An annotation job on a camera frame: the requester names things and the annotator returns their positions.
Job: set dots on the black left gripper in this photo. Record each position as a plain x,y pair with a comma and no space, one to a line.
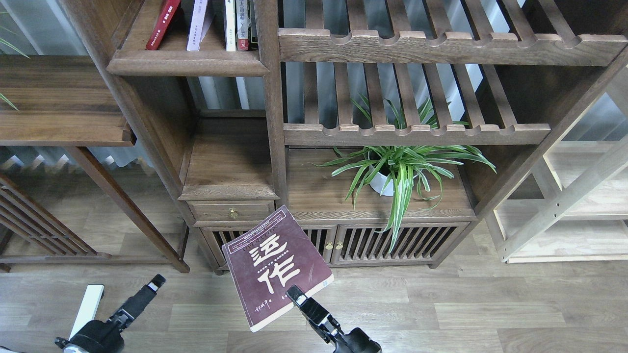
105,337

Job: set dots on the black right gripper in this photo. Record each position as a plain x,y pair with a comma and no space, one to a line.
329,329

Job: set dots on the dark maroon book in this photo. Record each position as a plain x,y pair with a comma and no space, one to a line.
270,258

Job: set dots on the white robot base leg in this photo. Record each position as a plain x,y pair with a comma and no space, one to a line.
88,307

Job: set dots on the light wooden shelf unit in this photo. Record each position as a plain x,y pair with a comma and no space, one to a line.
581,211

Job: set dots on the right slatted cabinet door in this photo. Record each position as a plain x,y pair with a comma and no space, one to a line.
369,245

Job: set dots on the white plant pot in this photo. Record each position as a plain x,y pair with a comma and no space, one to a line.
392,183

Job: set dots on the dark wooden bookshelf cabinet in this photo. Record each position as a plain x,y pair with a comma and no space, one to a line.
507,77

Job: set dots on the dark wooden side table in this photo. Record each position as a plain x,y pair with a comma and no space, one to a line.
64,102

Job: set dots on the green plant leaves at left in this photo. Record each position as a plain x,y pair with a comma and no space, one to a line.
5,57

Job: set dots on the white thin book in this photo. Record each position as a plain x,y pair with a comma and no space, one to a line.
230,27

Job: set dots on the white red spine book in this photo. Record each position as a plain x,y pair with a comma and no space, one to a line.
243,23

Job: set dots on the dark green book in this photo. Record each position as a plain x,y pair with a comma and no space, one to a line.
253,33

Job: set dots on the pale pink book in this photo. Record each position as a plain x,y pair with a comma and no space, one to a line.
202,15

